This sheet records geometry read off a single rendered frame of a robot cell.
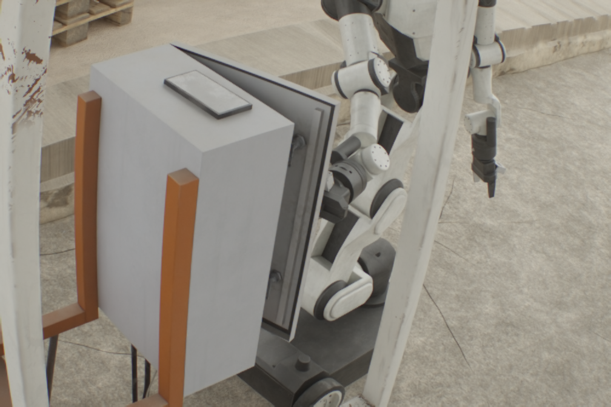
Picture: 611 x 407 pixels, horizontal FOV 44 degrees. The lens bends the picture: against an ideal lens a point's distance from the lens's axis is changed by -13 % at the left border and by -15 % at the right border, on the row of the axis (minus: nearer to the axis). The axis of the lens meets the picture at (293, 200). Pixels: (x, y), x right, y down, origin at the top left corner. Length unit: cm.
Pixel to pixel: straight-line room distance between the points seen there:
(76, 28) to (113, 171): 236
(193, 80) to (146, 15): 278
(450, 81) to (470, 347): 161
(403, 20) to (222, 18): 221
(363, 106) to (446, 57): 49
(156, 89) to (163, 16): 280
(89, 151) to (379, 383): 106
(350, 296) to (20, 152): 181
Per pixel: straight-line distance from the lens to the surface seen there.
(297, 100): 168
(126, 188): 166
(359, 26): 218
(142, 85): 161
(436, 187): 180
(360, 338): 274
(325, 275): 261
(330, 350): 267
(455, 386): 291
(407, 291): 202
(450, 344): 307
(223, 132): 147
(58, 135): 325
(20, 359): 122
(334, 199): 181
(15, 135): 97
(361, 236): 256
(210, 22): 432
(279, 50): 406
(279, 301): 193
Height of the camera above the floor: 198
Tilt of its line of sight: 33 degrees down
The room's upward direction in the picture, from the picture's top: 10 degrees clockwise
